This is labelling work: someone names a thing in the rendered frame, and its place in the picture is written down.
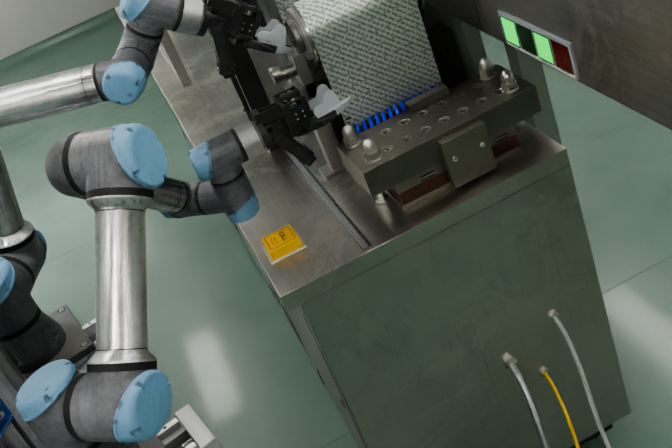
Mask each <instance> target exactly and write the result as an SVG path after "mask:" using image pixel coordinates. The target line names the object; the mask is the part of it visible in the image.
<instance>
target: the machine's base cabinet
mask: <svg viewBox="0 0 672 448"><path fill-rule="evenodd" d="M233 224H234V226H235V227H236V229H237V231H238V233H239V234H240V236H241V238H242V240H243V242H244V243H245V245H246V247H247V249H248V250H249V252H250V254H251V256H252V258H253V259H254V261H255V263H256V265H257V266H258V268H259V270H260V272H261V274H262V275H263V277H264V279H265V281H266V282H267V284H268V286H269V288H270V290H271V291H272V293H273V295H274V298H276V300H277V302H278V304H279V306H280V307H281V309H282V311H283V313H284V314H285V316H286V318H287V320H288V322H289V323H290V325H291V327H292V329H293V330H294V332H295V334H296V336H297V338H298V339H299V341H300V343H301V345H302V346H303V348H304V350H305V352H306V354H307V355H308V357H309V359H310V361H311V362H312V364H313V366H314V368H315V370H316V371H317V373H318V375H319V377H320V379H321V381H322V383H323V385H324V386H325V387H326V389H327V391H328V393H329V395H330V396H331V398H332V400H333V402H334V403H335V405H336V407H337V409H338V411H339V412H340V414H341V416H342V418H343V419H344V421H345V423H346V425H347V427H348V428H349V430H350V432H351V434H352V435H353V437H354V439H355V441H356V443H357V444H358V446H359V448H543V447H542V444H541V441H540V438H539V435H538V432H537V429H536V426H535V423H534V421H533V418H532V415H531V412H530V410H529V407H528V405H527V402H526V400H525V397H524V395H523V393H522V391H521V388H520V386H519V384H518V382H517V380H516V378H515V376H514V375H513V373H512V371H511V370H510V368H506V366H505V365H504V364H503V359H504V358H505V357H506V356H507V355H513V356H514V357H515V358H516V360H517V363H516V365H517V367H518V369H519V370H520V372H521V374H522V376H523V377H524V379H525V381H526V383H527V385H528V388H529V390H530V392H531V394H532V397H533V399H534V402H535V404H536V407H537V409H538V412H539V415H540V417H541V420H542V423H543V426H544V429H545V432H546V435H547V438H548V441H549V444H550V447H551V448H576V446H575V443H574V440H573V437H572V434H571V431H570V428H569V426H568V423H567V420H566V417H565V415H564V413H563V410H562V408H561V405H560V403H559V401H558V399H557V397H556V395H555V393H554V391H553V389H552V387H551V385H550V384H549V382H548V381H547V379H546V378H545V377H542V376H541V375H540V374H539V369H540V368H541V367H543V366H545V367H546V368H547V369H548V370H549V374H548V375H549V377H550V378H551V380H552V381H553V383H554V385H555V387H556V388H557V390H558V392H559V394H560V396H561V398H562V400H563V402H564V405H565V407H566V409H567V412H568V414H569V417H570V419H571V422H572V425H573V428H574V430H575V433H576V436H577V439H578V442H579V446H582V445H583V444H585V443H592V442H594V441H596V440H597V439H598V438H599V435H601V434H600V431H599V429H598V426H597V424H596V421H595V418H594V415H593V412H592V410H591V407H590V404H589V401H588V397H587V394H586V391H585V388H584V385H583V382H582V379H581V377H580V374H579V371H578V368H577V366H576V363H575V361H574V358H573V355H572V353H571V351H570V349H569V346H568V344H567V342H566V340H565V338H564V336H563V334H562V332H561V330H560V329H559V327H558V326H557V324H556V322H555V321H552V320H551V319H550V318H549V317H548V316H547V314H548V312H549V311H550V310H552V309H555V310H556V311H557V312H558V313H559V317H558V318H559V320H560V321H561V323H562V325H563V326H564V328H565V329H566V331H567V333H568V335H569V337H570V339H571V341H572V343H573V346H574V348H575V350H576V352H577V355H578V357H579V360H580V362H581V365H582V367H583V370H584V373H585V376H586V379H587V382H588V384H589V388H590V391H591V394H592V397H593V400H594V403H595V406H596V409H597V412H598V415H599V418H600V420H601V423H602V426H603V428H604V431H605V432H606V431H608V430H609V429H611V428H613V426H612V423H614V422H616V421H617V420H619V419H621V418H622V417H624V416H626V415H628V414H629V413H631V410H630V406H629V402H628V398H627V394H626V390H625V386H624V382H623V377H622V373H621V369H620V365H619V361H618V357H617V353H616V349H615V345H614V341H613V337H612V332H611V328H610V324H609V320H608V316H607V312H606V308H605V304H604V300H603V296H602V292H601V288H600V283H599V279H598V275H597V271H596V267H595V263H594V259H593V255H592V251H591V247H590V243H589V238H588V234H587V230H586V226H585V222H584V218H583V214H582V210H581V206H580V202H579V198H578V194H577V189H576V185H575V181H574V177H573V173H572V169H571V165H570V164H568V165H567V166H565V167H563V168H561V169H559V170H557V171H555V172H553V173H551V174H549V175H547V176H546V177H544V178H542V179H540V180H538V181H536V182H534V183H532V184H530V185H528V186H527V187H525V188H523V189H521V190H519V191H517V192H515V193H513V194H511V195H509V196H507V197H506V198H504V199H502V200H500V201H498V202H496V203H494V204H492V205H490V206H488V207H486V208H485V209H483V210H481V211H479V212H477V213H475V214H473V215H471V216H469V217H467V218H466V219H464V220H462V221H460V222H458V223H456V224H454V225H452V226H450V227H448V228H446V229H445V230H443V231H441V232H439V233H437V234H435V235H433V236H431V237H429V238H427V239H426V240H424V241H422V242H420V243H418V244H416V245H414V246H412V247H410V248H408V249H406V250H405V251H403V252H401V253H399V254H397V255H395V256H393V257H391V258H389V259H387V260H386V261H384V262H382V263H380V264H378V265H376V266H374V267H372V268H370V269H368V270H366V271H365V272H363V273H361V274H359V275H357V276H355V277H353V278H351V279H349V280H347V281H346V282H344V283H342V284H340V285H338V286H336V287H334V288H332V289H330V290H328V291H326V292H325V293H323V294H321V295H319V296H317V297H315V298H313V299H311V300H309V301H307V302H306V303H304V304H302V305H300V306H298V307H296V308H294V309H292V310H290V311H288V312H287V311H286V310H285V308H284V306H283V304H282V302H281V301H280V299H279V297H278V295H277V294H276V292H275V290H274V288H273V287H272V285H271V283H270V281H269V280H268V278H267V276H266V274H265V273H264V271H263V269H262V267H261V266H260V264H259V262H258V260H257V259H256V257H255V255H254V253H253V252H252V250H251V248H250V246H249V244H248V243H247V241H246V239H245V237H244V236H243V234H242V232H241V230H240V229H239V227H238V225H237V223H234V222H233Z"/></svg>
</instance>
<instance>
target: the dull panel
mask: <svg viewBox="0 0 672 448"><path fill-rule="evenodd" d="M424 4H425V8H424V12H423V14H422V15H421V17H422V20H423V24H424V27H425V30H426V29H428V28H430V27H432V26H434V25H436V24H438V23H440V24H442V25H444V26H446V27H448V28H449V29H451V30H453V34H454V37H455V41H456V44H457V47H458V51H459V54H460V57H461V61H462V64H463V67H464V71H465V74H466V78H467V79H469V78H471V77H473V76H475V75H477V74H479V60H480V59H481V58H482V57H487V56H486V52H485V48H484V45H483V41H482V38H481V34H480V31H479V29H477V28H475V27H473V26H471V25H469V24H467V23H465V22H463V21H461V20H460V19H458V18H456V17H454V16H452V15H450V14H448V13H446V12H444V11H442V10H440V9H438V8H437V7H435V6H433V5H431V4H429V3H427V2H425V1H424Z"/></svg>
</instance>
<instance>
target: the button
mask: <svg viewBox="0 0 672 448"><path fill-rule="evenodd" d="M261 241H262V243H263V245H264V247H265V248H266V250H267V252H268V253H269V255H270V257H271V258H272V260H273V261H275V260H277V259H278V258H280V257H282V256H284V255H286V254H288V253H290V252H292V251H294V250H296V249H298V248H300V247H302V246H303V245H302V242H301V240H300V238H299V237H298V235H297V234H296V232H295V231H294V229H293V228H292V226H291V225H290V224H289V225H287V226H285V227H283V228H281V229H279V230H277V231H275V232H273V233H271V234H269V235H267V236H265V237H263V238H262V239H261Z"/></svg>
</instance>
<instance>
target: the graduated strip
mask: <svg viewBox="0 0 672 448"><path fill-rule="evenodd" d="M285 154H286V155H287V156H288V157H289V159H290V160H291V161H292V162H293V164H294V165H295V166H296V167H297V169H298V170H299V171H300V172H301V174H302V175H303V176H304V178H305V179H306V180H307V181H308V183H309V184H310V185H311V186H312V188H313V189H314V190H315V191H316V193H317V194H318V195H319V196H320V198H321V199H322V200H323V201H324V203H325V204H326V205H327V206H328V208H329V209H330V210H331V211H332V213H333V214H334V215H335V216H336V218H337V219H338V220H339V221H340V223H341V224H342V225H343V226H344V228H345V229H346V230H347V231H348V233H349V234H350V235H351V236H352V238H353V239H354V240H355V241H356V243H357V244H358V245H359V246H360V248H361V249H362V250H364V249H366V248H368V247H370V246H372V244H371V243H370V242H369V241H368V239H367V238H366V237H365V236H364V234H363V233H362V232H361V231H360V230H359V228H358V227H357V226H356V225H355V224H354V222H353V221H352V220H351V219H350V218H349V216H348V215H347V214H346V213H345V212H344V210H343V209H342V208H341V207H340V206H339V204H338V203H337V202H336V201H335V199H334V198H333V197H332V196H331V195H330V193H329V192H328V191H327V190H326V189H325V187H324V186H323V185H322V184H321V183H320V181H319V180H318V179H317V178H316V177H315V175H314V174H313V173H312V172H311V170H310V169H309V168H308V167H307V166H306V164H305V165H304V164H303V163H301V162H299V161H298V160H297V158H296V157H295V156H294V155H292V154H291V153H289V152H288V151H285Z"/></svg>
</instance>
